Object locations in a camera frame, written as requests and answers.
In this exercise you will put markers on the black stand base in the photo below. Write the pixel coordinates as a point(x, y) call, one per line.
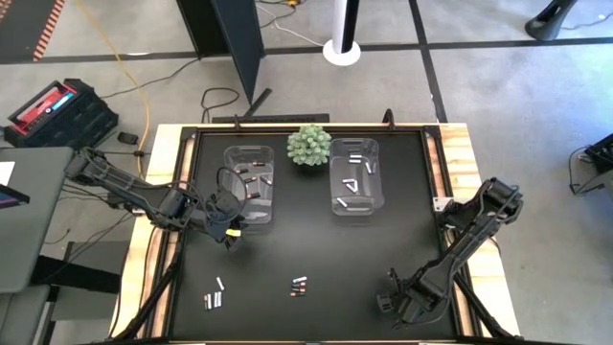
point(546, 26)

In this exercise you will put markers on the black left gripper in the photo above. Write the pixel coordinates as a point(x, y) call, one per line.
point(222, 213)

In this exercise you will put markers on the black equipment box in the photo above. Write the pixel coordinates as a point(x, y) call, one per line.
point(603, 155)

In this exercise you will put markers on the black slotted bar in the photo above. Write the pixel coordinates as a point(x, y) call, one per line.
point(273, 118)

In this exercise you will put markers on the wooden table with black frame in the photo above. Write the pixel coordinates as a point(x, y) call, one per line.
point(455, 136)

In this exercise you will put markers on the black red toolbox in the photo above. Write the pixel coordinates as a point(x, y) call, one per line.
point(86, 120)

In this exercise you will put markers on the white black pole round base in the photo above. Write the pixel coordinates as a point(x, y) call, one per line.
point(341, 52)

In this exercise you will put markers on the green succulent in grey pot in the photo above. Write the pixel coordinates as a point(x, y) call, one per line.
point(309, 146)

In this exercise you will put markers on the black room divider panel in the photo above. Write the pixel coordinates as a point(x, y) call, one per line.
point(239, 43)

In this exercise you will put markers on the clear plastic bin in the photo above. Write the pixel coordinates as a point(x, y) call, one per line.
point(261, 211)
point(364, 196)

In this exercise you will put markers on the white paper sheet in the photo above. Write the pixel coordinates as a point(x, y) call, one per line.
point(6, 172)

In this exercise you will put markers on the black mat orange stripes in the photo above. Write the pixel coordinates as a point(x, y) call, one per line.
point(24, 29)

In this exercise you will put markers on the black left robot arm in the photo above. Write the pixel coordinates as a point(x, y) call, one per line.
point(139, 190)

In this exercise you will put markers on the grey side table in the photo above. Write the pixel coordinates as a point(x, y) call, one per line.
point(33, 230)

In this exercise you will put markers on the silver mounting bracket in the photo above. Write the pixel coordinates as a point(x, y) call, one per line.
point(439, 205)

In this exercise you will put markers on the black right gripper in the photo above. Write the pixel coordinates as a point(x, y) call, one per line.
point(421, 299)

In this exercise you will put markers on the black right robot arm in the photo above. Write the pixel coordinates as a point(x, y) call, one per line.
point(469, 230)

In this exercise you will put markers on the dark tablet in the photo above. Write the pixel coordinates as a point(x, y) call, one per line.
point(12, 197)

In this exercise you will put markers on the grey cabinet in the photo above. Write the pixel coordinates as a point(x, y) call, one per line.
point(19, 321)

